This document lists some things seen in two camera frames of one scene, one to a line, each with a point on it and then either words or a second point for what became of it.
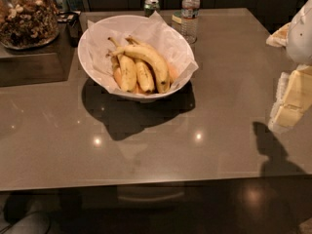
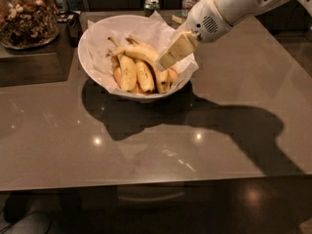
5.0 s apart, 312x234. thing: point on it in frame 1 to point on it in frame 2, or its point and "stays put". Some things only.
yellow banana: [152, 60] stays put
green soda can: [150, 6] stays put
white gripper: [301, 33] to [205, 19]
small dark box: [71, 18] stays put
